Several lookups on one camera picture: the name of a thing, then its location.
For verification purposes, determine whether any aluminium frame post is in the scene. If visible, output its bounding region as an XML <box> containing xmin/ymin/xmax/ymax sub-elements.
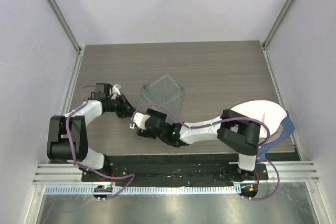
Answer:
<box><xmin>46</xmin><ymin>0</ymin><xmax>81</xmax><ymax>54</ymax></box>
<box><xmin>261</xmin><ymin>0</ymin><xmax>296</xmax><ymax>50</ymax></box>

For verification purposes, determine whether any blue checkered cloth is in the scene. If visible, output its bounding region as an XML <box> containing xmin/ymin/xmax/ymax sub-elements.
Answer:
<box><xmin>257</xmin><ymin>112</ymin><xmax>300</xmax><ymax>162</ymax></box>

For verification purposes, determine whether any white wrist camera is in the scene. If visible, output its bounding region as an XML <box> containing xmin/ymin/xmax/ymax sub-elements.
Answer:
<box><xmin>111</xmin><ymin>84</ymin><xmax>121</xmax><ymax>98</ymax></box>
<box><xmin>130</xmin><ymin>112</ymin><xmax>151</xmax><ymax>130</ymax></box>

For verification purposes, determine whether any slotted cable duct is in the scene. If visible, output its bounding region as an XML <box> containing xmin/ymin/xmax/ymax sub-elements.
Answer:
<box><xmin>44</xmin><ymin>184</ymin><xmax>241</xmax><ymax>196</ymax></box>

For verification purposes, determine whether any right aluminium frame post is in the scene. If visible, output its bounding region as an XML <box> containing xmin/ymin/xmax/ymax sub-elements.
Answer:
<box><xmin>261</xmin><ymin>0</ymin><xmax>296</xmax><ymax>50</ymax></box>

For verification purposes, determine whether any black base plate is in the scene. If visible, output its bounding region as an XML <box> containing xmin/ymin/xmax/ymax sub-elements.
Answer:
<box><xmin>49</xmin><ymin>154</ymin><xmax>268</xmax><ymax>186</ymax></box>

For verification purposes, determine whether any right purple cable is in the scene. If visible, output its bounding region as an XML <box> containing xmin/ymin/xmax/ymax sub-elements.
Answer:
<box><xmin>130</xmin><ymin>104</ymin><xmax>280</xmax><ymax>201</ymax></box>

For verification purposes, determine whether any grey napkin white stitching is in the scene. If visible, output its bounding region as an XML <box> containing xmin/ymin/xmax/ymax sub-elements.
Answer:
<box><xmin>136</xmin><ymin>72</ymin><xmax>184</xmax><ymax>118</ymax></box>

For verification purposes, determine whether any purple cable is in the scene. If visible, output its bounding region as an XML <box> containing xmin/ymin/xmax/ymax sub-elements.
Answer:
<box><xmin>130</xmin><ymin>104</ymin><xmax>280</xmax><ymax>201</ymax></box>
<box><xmin>65</xmin><ymin>84</ymin><xmax>136</xmax><ymax>200</ymax></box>

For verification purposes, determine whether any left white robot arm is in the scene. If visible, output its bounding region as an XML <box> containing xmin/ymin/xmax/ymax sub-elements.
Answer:
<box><xmin>46</xmin><ymin>83</ymin><xmax>135</xmax><ymax>182</ymax></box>

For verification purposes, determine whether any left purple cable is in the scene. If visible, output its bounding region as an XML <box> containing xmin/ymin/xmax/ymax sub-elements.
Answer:
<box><xmin>65</xmin><ymin>84</ymin><xmax>136</xmax><ymax>200</ymax></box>

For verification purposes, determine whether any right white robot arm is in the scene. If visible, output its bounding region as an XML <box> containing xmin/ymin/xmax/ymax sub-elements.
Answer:
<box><xmin>131</xmin><ymin>110</ymin><xmax>262</xmax><ymax>181</ymax></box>

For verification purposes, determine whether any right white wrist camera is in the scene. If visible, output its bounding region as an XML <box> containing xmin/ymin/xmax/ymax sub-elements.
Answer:
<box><xmin>130</xmin><ymin>112</ymin><xmax>151</xmax><ymax>130</ymax></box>

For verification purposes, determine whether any white folded cloth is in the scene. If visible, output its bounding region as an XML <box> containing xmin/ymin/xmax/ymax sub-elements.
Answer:
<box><xmin>231</xmin><ymin>100</ymin><xmax>287</xmax><ymax>136</ymax></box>

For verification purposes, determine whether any left aluminium frame post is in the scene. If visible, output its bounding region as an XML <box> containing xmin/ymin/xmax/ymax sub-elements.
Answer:
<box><xmin>46</xmin><ymin>0</ymin><xmax>81</xmax><ymax>54</ymax></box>

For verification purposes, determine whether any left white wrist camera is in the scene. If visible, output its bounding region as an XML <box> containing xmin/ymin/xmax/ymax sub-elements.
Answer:
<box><xmin>111</xmin><ymin>84</ymin><xmax>121</xmax><ymax>98</ymax></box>

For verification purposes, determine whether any beige folded cloth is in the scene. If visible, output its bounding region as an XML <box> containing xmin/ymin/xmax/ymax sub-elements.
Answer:
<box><xmin>267</xmin><ymin>125</ymin><xmax>283</xmax><ymax>143</ymax></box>

